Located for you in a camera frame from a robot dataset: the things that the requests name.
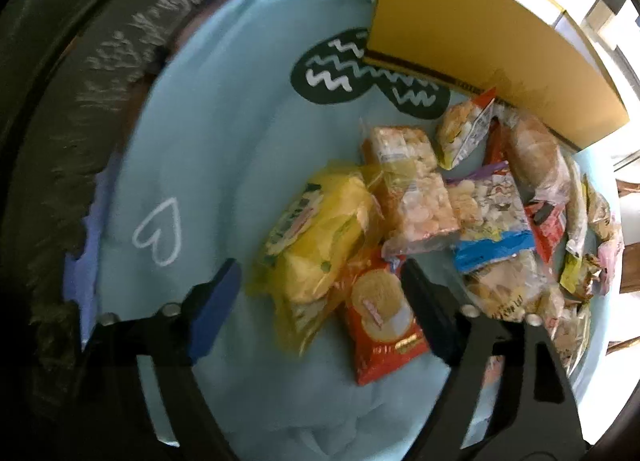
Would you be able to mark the small red-cornered cracker packet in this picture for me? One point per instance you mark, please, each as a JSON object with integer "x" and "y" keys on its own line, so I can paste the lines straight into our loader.
{"x": 460, "y": 133}

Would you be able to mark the rattan chair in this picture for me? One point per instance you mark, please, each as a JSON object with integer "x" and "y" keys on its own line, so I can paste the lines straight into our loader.
{"x": 629, "y": 189}

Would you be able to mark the silver narrow snack packet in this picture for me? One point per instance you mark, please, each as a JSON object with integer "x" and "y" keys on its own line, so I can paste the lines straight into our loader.
{"x": 576, "y": 206}

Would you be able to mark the yellow snack bar packet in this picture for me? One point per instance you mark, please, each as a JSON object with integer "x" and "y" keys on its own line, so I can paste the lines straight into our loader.
{"x": 572, "y": 273}

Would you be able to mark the red biscuit packet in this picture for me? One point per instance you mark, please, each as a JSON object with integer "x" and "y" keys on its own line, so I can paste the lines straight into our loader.
{"x": 380, "y": 306}

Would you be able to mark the yellow cardboard box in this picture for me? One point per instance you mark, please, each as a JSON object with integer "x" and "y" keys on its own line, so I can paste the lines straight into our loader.
{"x": 475, "y": 26}

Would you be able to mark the light blue printed blanket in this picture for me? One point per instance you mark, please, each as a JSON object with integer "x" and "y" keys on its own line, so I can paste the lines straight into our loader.
{"x": 225, "y": 141}

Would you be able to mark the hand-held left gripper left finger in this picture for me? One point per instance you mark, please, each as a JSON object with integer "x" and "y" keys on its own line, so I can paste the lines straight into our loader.
{"x": 215, "y": 306}

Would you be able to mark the clear biscuit packet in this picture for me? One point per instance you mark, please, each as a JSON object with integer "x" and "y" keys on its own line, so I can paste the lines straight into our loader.
{"x": 567, "y": 336}

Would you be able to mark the dark carved wooden furniture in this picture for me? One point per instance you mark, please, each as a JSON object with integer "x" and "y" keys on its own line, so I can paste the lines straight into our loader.
{"x": 60, "y": 116}

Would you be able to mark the brown patterned snack packet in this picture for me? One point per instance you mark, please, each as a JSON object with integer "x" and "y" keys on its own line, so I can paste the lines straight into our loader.
{"x": 602, "y": 221}

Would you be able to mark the yellow chips packet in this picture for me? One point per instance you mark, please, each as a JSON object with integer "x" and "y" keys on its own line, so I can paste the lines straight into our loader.
{"x": 310, "y": 251}

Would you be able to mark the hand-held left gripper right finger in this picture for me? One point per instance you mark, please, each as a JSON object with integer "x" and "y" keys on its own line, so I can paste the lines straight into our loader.
{"x": 425, "y": 311}

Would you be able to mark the blue-label biscuit packet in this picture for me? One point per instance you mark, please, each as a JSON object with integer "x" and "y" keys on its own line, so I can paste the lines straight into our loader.
{"x": 492, "y": 248}

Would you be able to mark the clear orange cracker packet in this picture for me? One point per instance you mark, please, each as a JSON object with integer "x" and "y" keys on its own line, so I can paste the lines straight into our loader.
{"x": 420, "y": 211}

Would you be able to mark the red snack packet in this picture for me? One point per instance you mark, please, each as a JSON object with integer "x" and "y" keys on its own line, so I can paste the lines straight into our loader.
{"x": 550, "y": 231}

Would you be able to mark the purple-edged cracker packet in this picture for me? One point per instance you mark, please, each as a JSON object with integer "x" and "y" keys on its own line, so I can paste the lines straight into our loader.
{"x": 487, "y": 206}

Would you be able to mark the clear bread bun packet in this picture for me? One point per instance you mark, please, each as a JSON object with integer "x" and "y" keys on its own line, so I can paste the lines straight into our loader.
{"x": 535, "y": 156}

